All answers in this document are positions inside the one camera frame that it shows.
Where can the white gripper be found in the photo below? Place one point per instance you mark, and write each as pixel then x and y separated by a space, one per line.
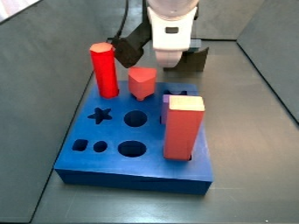
pixel 170 37

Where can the blue square-circle object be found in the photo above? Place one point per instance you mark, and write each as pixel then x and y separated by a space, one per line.
pixel 194 45

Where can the black curved fixture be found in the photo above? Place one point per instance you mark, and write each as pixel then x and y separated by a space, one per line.
pixel 192 61

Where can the red square peg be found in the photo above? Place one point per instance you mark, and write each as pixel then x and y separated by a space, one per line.
pixel 184 115

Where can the red pentagon peg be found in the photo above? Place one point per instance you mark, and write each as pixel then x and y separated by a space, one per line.
pixel 141 78

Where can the red hexagonal peg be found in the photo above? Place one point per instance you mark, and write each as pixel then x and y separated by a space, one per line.
pixel 102 62

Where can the purple peg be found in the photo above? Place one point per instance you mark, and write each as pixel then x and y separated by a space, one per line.
pixel 164 108

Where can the blue shape-sorter base block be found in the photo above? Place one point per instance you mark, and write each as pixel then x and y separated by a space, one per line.
pixel 113 147

